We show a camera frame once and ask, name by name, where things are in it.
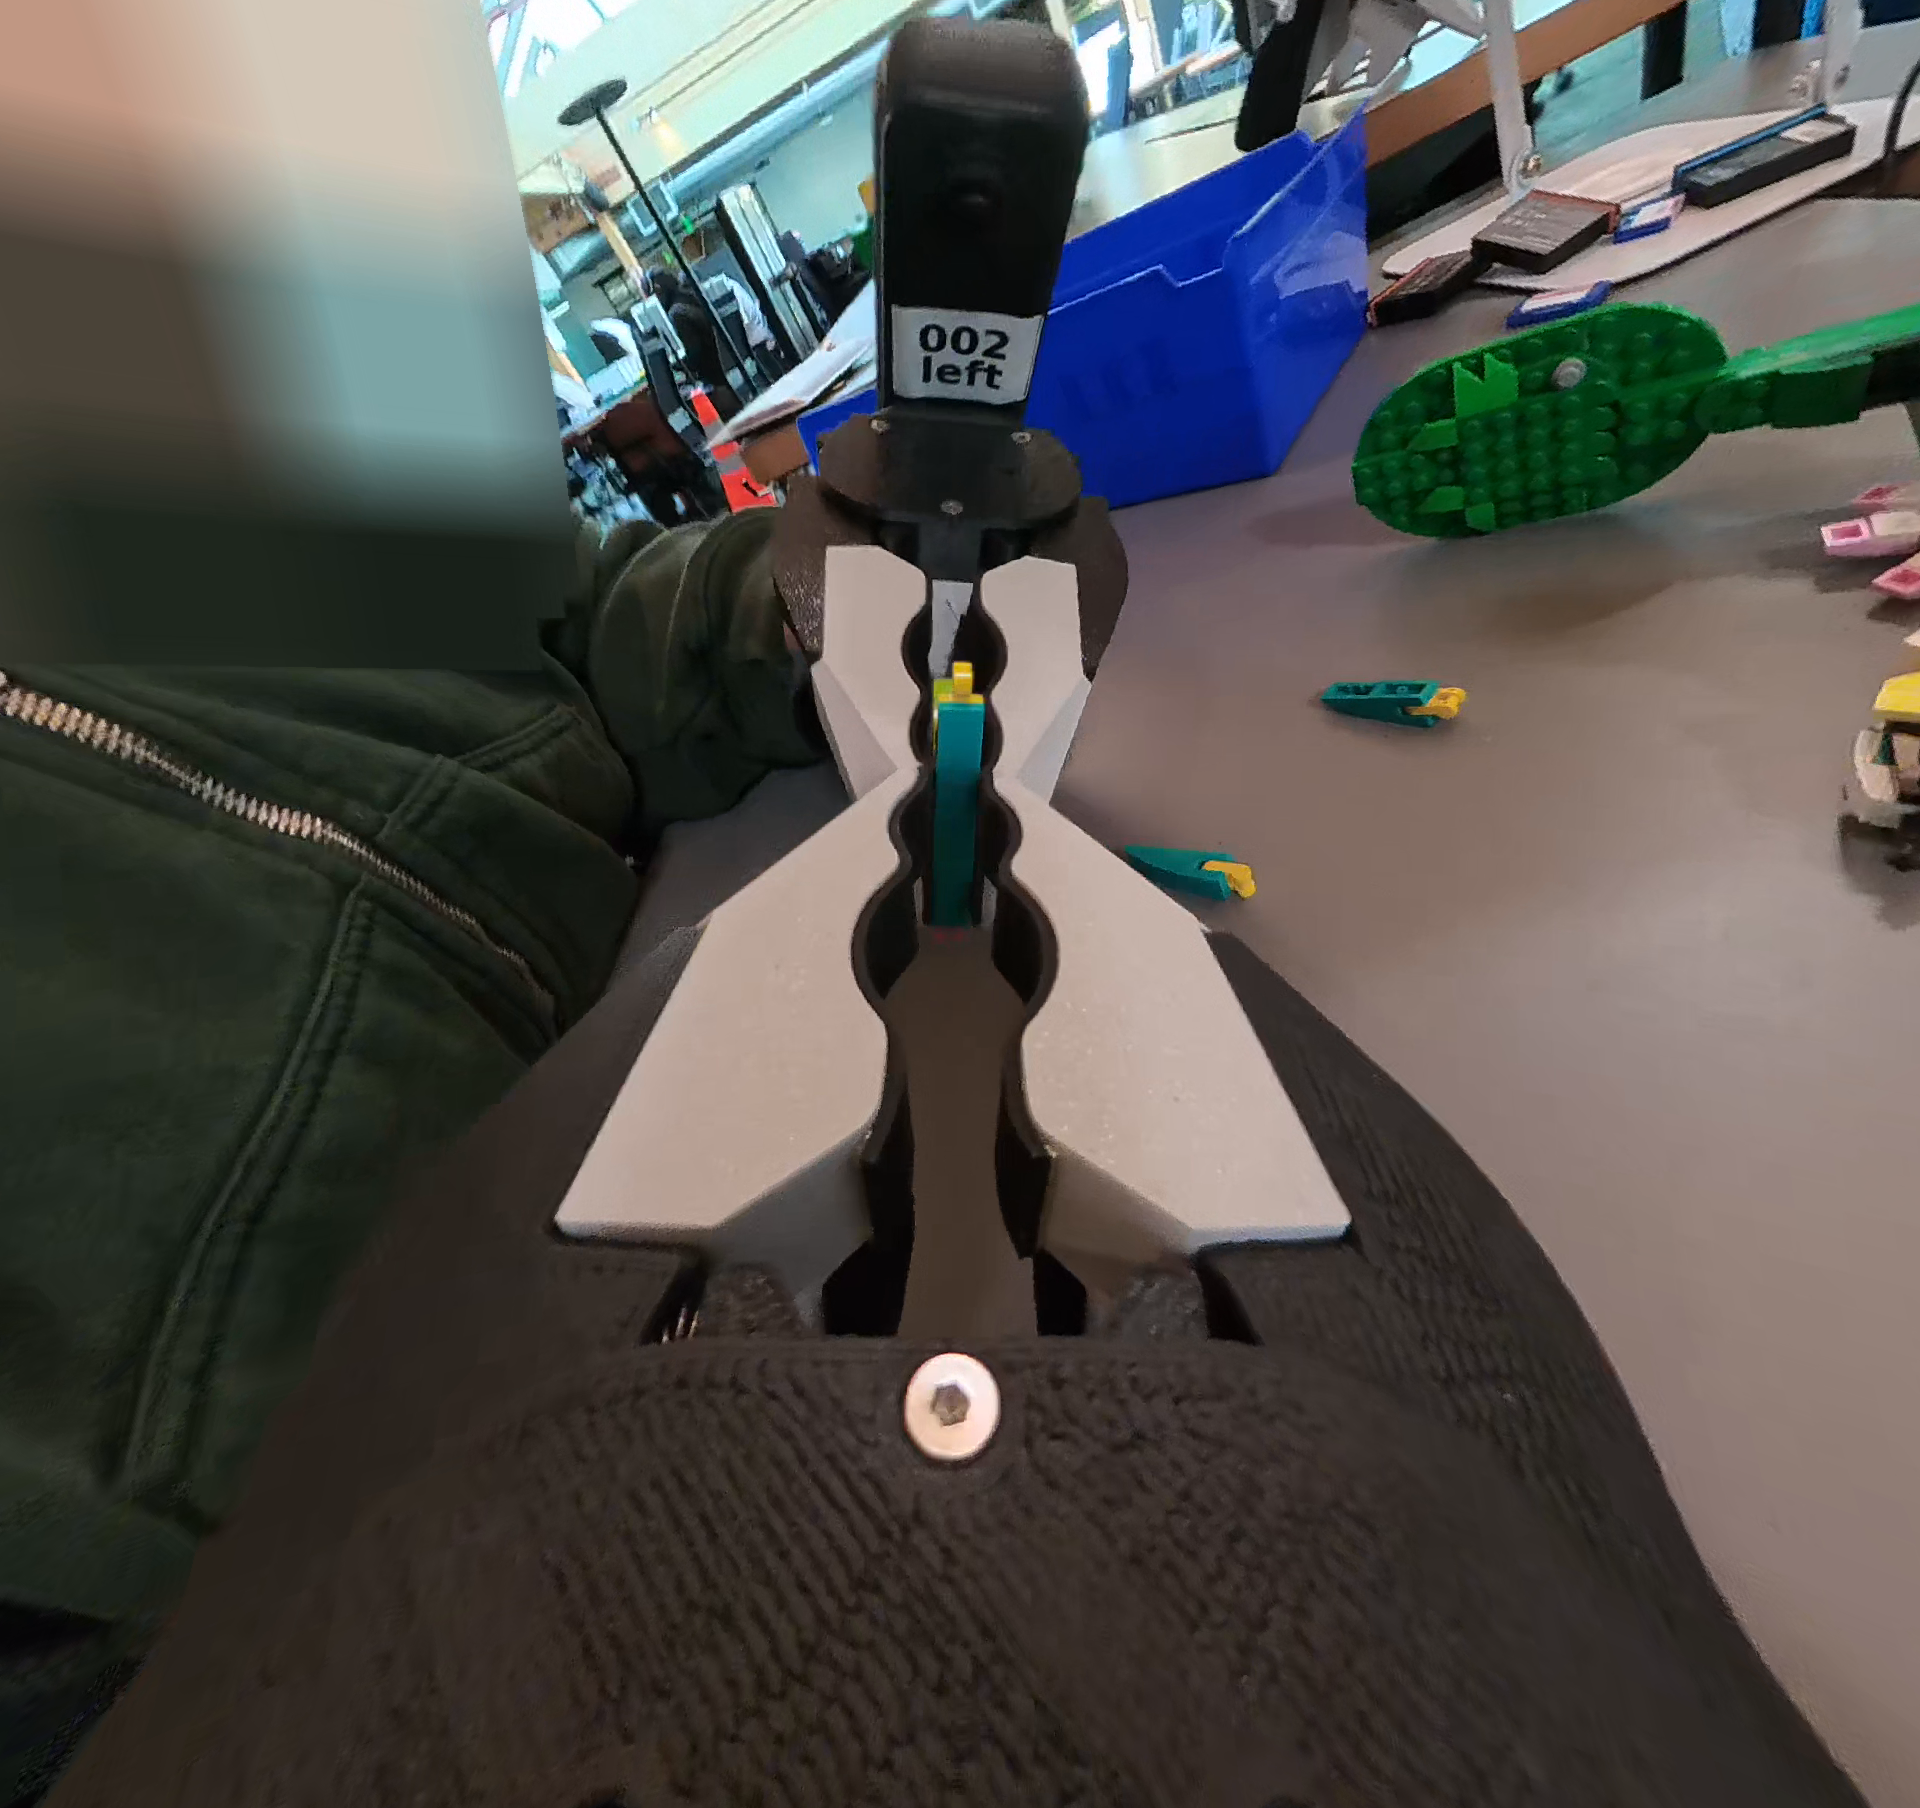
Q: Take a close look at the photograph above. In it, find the blue plastic bin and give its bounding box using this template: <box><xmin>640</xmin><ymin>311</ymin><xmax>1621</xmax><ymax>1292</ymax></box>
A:
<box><xmin>795</xmin><ymin>112</ymin><xmax>1370</xmax><ymax>509</ymax></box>

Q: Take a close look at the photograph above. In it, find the orange traffic cone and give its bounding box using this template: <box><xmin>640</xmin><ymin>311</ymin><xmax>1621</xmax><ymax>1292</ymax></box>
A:
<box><xmin>695</xmin><ymin>390</ymin><xmax>782</xmax><ymax>513</ymax></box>

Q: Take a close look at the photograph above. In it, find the green lego plant with flower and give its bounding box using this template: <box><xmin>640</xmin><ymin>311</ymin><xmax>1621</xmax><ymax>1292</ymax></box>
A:
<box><xmin>1348</xmin><ymin>300</ymin><xmax>1920</xmax><ymax>599</ymax></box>

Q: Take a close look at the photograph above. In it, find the black red battery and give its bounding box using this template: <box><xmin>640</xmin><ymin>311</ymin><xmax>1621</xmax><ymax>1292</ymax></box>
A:
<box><xmin>1369</xmin><ymin>251</ymin><xmax>1489</xmax><ymax>329</ymax></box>

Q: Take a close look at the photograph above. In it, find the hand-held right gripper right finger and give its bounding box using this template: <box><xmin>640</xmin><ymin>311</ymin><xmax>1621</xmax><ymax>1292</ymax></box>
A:
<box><xmin>983</xmin><ymin>775</ymin><xmax>1355</xmax><ymax>1314</ymax></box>

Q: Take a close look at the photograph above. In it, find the black cable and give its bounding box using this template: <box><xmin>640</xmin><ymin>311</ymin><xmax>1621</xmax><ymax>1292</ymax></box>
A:
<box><xmin>1859</xmin><ymin>39</ymin><xmax>1920</xmax><ymax>174</ymax></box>

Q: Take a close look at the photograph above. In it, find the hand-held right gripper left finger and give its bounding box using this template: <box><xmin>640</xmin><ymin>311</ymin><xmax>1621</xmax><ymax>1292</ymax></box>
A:
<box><xmin>551</xmin><ymin>770</ymin><xmax>920</xmax><ymax>1312</ymax></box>

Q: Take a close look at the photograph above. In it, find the teal lego feather yellow clip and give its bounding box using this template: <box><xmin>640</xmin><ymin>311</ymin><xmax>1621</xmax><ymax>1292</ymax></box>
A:
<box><xmin>1122</xmin><ymin>845</ymin><xmax>1258</xmax><ymax>905</ymax></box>
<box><xmin>1320</xmin><ymin>674</ymin><xmax>1469</xmax><ymax>729</ymax></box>
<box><xmin>926</xmin><ymin>660</ymin><xmax>991</xmax><ymax>929</ymax></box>

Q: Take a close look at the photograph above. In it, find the black white folding bracket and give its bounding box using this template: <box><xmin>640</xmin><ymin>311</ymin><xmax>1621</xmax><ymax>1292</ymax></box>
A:
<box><xmin>1230</xmin><ymin>0</ymin><xmax>1487</xmax><ymax>160</ymax></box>

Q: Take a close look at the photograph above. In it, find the black box device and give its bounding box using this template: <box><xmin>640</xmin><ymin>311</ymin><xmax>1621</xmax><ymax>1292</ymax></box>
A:
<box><xmin>1469</xmin><ymin>187</ymin><xmax>1625</xmax><ymax>276</ymax></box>

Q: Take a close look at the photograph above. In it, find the colourful lego bird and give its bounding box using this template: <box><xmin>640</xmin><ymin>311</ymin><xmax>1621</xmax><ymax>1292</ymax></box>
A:
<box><xmin>1836</xmin><ymin>668</ymin><xmax>1920</xmax><ymax>833</ymax></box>

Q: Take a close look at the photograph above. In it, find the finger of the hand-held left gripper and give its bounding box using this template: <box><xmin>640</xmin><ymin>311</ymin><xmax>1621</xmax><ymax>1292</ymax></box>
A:
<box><xmin>806</xmin><ymin>548</ymin><xmax>939</xmax><ymax>805</ymax></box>
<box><xmin>977</xmin><ymin>556</ymin><xmax>1096</xmax><ymax>802</ymax></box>

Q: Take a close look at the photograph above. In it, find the black floor lamp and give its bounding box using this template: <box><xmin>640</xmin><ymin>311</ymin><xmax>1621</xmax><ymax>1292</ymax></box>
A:
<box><xmin>558</xmin><ymin>80</ymin><xmax>681</xmax><ymax>281</ymax></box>

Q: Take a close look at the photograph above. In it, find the green zip jacket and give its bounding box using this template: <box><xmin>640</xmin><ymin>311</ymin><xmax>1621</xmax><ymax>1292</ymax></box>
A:
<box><xmin>0</xmin><ymin>637</ymin><xmax>646</xmax><ymax>1614</ymax></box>

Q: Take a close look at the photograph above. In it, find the white tray with black boxes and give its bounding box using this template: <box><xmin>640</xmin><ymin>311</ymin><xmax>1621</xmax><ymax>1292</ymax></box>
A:
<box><xmin>1379</xmin><ymin>91</ymin><xmax>1920</xmax><ymax>287</ymax></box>

